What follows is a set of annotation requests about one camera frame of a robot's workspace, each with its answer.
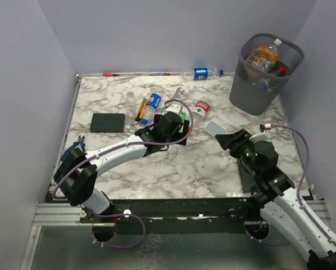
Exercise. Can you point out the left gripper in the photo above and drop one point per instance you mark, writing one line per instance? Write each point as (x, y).
(181, 135)

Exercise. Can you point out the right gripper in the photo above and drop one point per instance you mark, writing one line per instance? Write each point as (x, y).
(235, 140)

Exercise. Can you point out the green plastic bottle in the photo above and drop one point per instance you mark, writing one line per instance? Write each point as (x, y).
(182, 118)

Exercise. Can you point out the red green label water bottle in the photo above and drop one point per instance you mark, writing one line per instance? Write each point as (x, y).
(201, 109)

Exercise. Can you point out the blue label water bottle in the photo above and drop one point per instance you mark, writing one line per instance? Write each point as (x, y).
(265, 84)

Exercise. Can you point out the red label clear bottle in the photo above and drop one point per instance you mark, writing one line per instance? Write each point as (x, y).
(277, 71)

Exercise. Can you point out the large orange label bottle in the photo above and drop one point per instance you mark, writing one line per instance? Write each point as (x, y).
(265, 57)

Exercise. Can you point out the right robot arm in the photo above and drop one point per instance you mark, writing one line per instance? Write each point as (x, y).
(279, 202)

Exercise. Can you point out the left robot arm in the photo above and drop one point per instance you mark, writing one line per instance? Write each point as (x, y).
(76, 176)

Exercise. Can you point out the grey mesh waste bin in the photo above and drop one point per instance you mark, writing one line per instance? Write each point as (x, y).
(244, 95)

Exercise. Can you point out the grey white rectangular pad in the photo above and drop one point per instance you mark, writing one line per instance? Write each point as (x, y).
(212, 128)

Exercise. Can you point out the silver open-end wrench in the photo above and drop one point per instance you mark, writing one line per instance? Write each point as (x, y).
(179, 91)

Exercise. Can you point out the Pepsi bottle blue label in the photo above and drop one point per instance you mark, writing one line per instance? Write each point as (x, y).
(150, 109)

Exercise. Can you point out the black notebook right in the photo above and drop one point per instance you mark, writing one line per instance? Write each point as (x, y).
(246, 178)

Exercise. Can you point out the clear empty bottle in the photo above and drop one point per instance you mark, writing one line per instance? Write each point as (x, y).
(131, 105)

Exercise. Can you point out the Pepsi bottle at back edge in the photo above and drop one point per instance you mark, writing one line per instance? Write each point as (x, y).
(201, 73)

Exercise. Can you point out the black box left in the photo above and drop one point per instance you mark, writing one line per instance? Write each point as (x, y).
(107, 123)

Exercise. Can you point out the blue handled screwdriver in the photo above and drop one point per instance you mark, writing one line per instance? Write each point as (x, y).
(160, 74)

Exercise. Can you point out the red handled screwdriver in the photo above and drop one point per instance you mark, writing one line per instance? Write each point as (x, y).
(107, 74)

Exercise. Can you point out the blue handled pliers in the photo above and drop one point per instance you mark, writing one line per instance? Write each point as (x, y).
(79, 143)

